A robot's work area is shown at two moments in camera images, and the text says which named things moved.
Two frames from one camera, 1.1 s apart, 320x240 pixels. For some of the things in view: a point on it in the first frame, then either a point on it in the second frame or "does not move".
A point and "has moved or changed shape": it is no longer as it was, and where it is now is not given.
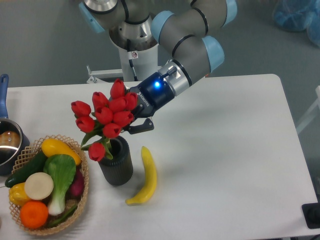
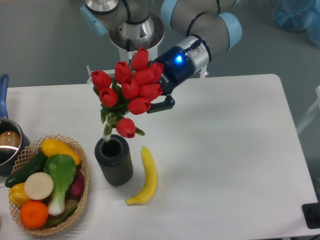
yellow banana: (150, 180) does not move
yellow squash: (51, 147) does not move
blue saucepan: (13, 138) does not move
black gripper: (153, 93) to (178, 68)
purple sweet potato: (77, 185) does not move
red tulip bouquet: (105, 119) has moved or changed shape
